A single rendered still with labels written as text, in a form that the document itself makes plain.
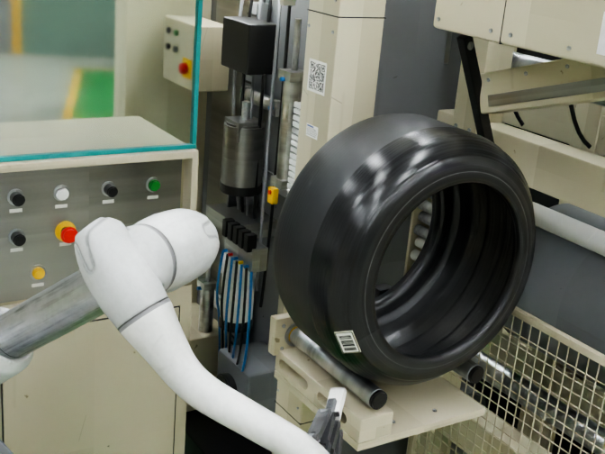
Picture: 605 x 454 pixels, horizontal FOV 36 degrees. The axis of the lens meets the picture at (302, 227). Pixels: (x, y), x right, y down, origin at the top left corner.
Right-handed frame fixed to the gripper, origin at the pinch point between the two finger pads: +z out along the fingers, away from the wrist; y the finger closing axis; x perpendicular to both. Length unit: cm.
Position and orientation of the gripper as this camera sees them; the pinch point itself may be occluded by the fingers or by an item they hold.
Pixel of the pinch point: (335, 404)
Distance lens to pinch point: 179.7
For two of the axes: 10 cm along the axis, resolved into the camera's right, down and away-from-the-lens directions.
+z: 2.2, -6.3, 7.4
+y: 3.5, 7.6, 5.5
